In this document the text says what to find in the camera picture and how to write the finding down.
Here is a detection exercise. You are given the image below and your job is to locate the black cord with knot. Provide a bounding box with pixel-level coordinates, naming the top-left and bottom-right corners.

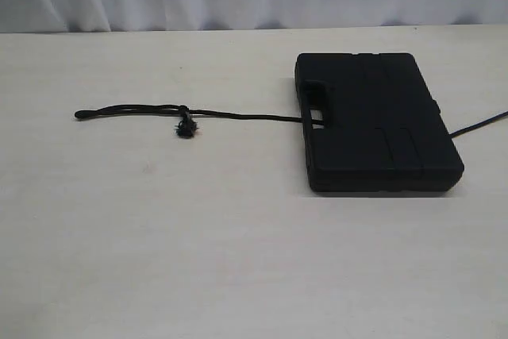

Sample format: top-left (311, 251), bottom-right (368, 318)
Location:
top-left (74, 104), bottom-right (508, 140)

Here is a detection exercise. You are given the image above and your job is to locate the black plastic case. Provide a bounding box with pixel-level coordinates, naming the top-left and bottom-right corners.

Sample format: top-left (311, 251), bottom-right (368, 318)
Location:
top-left (294, 52), bottom-right (464, 194)

